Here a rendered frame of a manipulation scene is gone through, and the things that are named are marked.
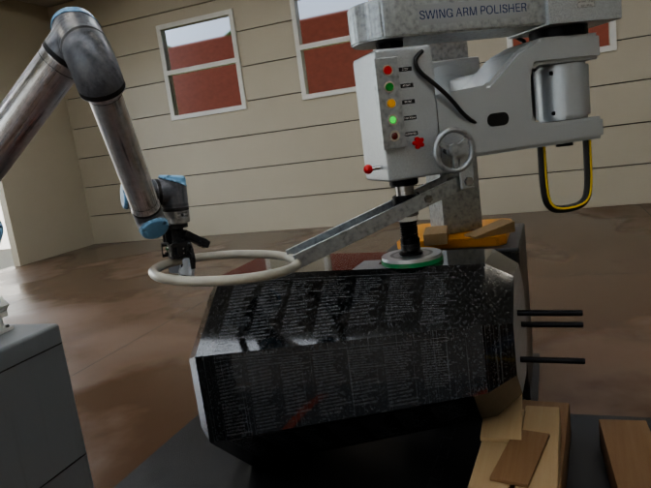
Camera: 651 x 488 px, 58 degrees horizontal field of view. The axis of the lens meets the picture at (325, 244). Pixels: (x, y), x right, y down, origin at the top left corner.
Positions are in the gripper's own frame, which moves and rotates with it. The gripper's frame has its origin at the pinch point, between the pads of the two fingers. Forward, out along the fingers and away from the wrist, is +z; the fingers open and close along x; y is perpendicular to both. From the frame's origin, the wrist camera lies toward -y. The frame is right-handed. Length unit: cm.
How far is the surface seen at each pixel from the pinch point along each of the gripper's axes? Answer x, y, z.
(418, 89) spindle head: 65, -52, -60
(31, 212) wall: -785, -218, 33
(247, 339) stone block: 17.7, -10.4, 22.0
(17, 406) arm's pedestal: 9, 63, 22
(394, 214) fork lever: 57, -47, -19
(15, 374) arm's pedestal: 8, 62, 13
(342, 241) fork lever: 47, -31, -12
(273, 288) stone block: 16.4, -25.1, 6.8
